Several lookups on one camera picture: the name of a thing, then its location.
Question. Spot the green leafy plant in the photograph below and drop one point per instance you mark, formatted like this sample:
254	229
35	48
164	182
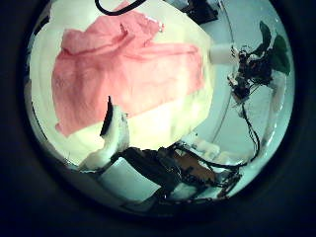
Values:
279	52

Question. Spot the orange button shirt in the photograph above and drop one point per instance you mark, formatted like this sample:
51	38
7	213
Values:
125	72

